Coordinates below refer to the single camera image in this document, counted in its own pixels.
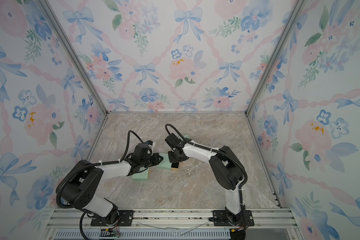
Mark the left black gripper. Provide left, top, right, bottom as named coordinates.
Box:
left=140, top=153, right=164, bottom=169

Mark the small green jewelry box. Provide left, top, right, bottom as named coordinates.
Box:
left=132, top=168, right=150, bottom=182

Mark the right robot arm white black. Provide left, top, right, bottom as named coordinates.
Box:
left=165, top=134, right=248, bottom=226

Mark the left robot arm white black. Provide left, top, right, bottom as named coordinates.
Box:
left=56, top=142, right=164, bottom=226

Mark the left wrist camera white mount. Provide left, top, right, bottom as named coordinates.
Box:
left=146, top=140, right=156, bottom=150

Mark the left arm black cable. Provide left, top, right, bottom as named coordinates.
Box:
left=55, top=130, right=148, bottom=240

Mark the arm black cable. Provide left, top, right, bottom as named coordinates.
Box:
left=164, top=123, right=249, bottom=217
left=55, top=130, right=148, bottom=240

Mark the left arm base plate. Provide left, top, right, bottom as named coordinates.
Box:
left=91, top=210, right=135, bottom=227

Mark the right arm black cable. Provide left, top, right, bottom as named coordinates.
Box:
left=164, top=123, right=249, bottom=217

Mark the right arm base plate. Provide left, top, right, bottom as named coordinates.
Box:
left=209, top=210, right=255, bottom=227

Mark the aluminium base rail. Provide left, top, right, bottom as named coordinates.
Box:
left=41, top=208, right=303, bottom=240

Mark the aluminium frame post left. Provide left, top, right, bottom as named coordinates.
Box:
left=36, top=0, right=108, bottom=116

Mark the aluminium frame post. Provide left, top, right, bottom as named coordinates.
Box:
left=36, top=0, right=108, bottom=116
left=245, top=0, right=307, bottom=118

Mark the aluminium frame post right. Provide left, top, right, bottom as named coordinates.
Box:
left=245, top=0, right=307, bottom=118

